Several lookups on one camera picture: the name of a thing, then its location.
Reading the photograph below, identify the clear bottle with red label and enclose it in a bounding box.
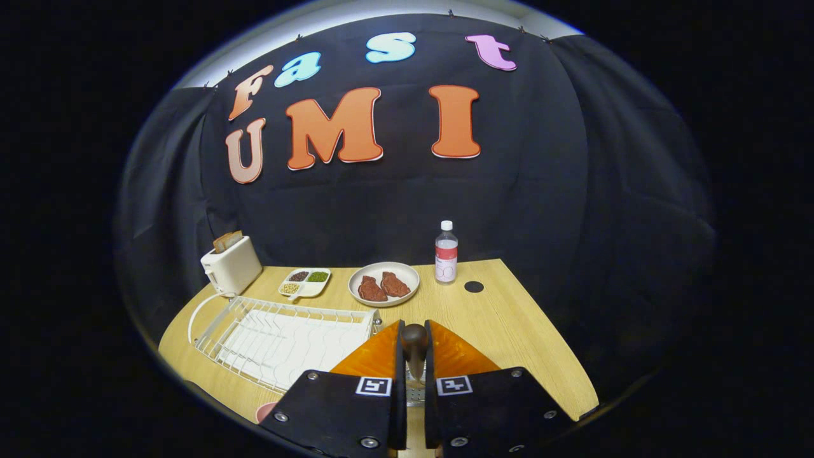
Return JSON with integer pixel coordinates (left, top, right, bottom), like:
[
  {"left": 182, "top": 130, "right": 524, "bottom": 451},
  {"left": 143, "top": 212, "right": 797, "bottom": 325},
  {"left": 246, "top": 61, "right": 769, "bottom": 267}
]
[{"left": 435, "top": 220, "right": 459, "bottom": 284}]

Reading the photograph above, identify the cream round plate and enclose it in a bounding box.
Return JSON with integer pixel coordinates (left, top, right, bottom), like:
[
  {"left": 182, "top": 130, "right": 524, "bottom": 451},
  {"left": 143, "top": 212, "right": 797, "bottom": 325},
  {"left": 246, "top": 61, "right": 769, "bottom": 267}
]
[{"left": 348, "top": 261, "right": 421, "bottom": 309}]

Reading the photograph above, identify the red-brown steak piece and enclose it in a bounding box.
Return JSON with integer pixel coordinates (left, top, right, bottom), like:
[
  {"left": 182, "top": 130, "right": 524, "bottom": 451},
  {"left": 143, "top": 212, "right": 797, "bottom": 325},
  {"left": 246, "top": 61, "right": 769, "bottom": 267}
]
[
  {"left": 358, "top": 275, "right": 389, "bottom": 303},
  {"left": 381, "top": 272, "right": 411, "bottom": 298}
]

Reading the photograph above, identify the white toaster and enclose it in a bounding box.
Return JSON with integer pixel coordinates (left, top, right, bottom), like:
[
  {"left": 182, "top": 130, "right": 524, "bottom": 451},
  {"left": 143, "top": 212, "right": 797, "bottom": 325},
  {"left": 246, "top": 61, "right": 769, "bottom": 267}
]
[{"left": 200, "top": 235, "right": 263, "bottom": 298}]

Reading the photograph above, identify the spoon with dark wooden handle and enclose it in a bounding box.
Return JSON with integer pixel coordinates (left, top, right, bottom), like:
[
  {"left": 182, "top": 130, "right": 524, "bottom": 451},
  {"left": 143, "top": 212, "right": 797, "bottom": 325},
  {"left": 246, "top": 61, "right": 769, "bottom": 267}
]
[{"left": 401, "top": 323, "right": 429, "bottom": 382}]

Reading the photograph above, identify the small metal wire basket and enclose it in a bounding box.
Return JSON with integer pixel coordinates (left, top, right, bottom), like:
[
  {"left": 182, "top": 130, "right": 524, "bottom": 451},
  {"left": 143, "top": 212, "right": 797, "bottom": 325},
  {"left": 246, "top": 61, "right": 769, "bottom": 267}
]
[{"left": 406, "top": 366, "right": 427, "bottom": 408}]

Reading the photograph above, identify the white wire dish rack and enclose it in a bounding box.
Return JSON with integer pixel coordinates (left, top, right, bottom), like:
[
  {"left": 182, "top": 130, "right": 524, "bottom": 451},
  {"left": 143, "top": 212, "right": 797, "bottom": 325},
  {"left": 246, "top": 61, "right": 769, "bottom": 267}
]
[{"left": 188, "top": 291, "right": 384, "bottom": 394}]

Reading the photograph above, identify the toast slice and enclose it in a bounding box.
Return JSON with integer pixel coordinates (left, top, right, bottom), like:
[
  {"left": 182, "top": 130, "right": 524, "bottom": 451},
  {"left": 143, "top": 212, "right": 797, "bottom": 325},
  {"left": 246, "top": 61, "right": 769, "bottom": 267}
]
[{"left": 212, "top": 230, "right": 244, "bottom": 254}]

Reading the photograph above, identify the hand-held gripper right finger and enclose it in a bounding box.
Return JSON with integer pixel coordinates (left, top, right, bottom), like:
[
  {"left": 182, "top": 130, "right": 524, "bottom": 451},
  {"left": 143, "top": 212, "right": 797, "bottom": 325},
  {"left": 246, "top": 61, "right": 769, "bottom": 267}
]
[{"left": 424, "top": 319, "right": 573, "bottom": 458}]

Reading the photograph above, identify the white divided tray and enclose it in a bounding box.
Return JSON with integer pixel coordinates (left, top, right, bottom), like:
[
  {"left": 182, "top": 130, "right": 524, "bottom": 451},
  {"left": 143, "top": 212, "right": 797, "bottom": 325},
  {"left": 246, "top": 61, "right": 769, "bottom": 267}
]
[{"left": 278, "top": 268, "right": 332, "bottom": 302}]

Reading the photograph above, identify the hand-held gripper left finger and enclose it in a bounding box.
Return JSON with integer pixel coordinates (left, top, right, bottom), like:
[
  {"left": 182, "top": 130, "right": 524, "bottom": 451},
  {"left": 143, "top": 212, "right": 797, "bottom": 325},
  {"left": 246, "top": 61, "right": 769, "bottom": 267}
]
[{"left": 259, "top": 319, "right": 408, "bottom": 458}]

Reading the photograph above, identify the row of black cloth clips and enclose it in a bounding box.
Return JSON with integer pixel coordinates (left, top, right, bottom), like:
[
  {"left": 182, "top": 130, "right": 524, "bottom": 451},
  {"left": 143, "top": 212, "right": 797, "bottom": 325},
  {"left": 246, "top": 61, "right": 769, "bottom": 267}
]
[{"left": 202, "top": 8, "right": 553, "bottom": 88}]

